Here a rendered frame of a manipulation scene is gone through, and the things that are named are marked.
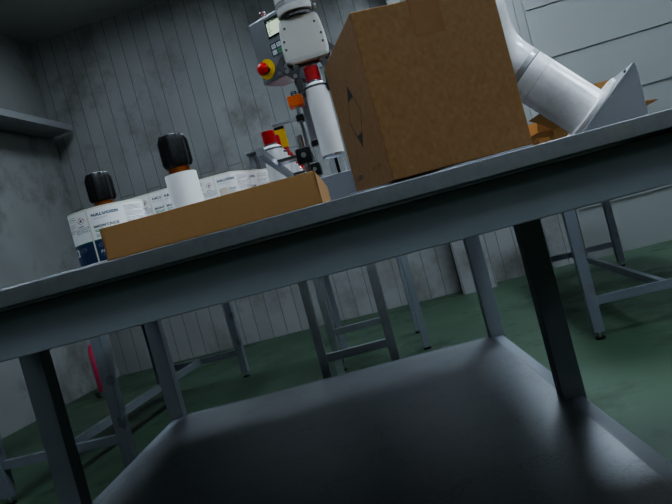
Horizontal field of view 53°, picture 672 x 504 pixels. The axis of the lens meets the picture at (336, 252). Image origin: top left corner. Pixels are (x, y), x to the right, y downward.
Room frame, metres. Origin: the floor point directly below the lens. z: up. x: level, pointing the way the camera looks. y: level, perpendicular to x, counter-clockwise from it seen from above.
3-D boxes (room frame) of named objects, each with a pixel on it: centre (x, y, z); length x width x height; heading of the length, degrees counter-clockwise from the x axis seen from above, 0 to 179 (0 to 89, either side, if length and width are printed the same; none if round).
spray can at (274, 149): (1.67, 0.09, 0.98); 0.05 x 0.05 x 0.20
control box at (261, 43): (2.02, -0.01, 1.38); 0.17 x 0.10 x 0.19; 52
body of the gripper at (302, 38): (1.48, -0.05, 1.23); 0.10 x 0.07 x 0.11; 87
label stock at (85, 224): (1.83, 0.58, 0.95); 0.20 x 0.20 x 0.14
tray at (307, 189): (0.92, 0.12, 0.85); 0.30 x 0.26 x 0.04; 177
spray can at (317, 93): (1.48, -0.05, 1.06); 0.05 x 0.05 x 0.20
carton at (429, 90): (1.21, -0.21, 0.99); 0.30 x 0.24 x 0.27; 8
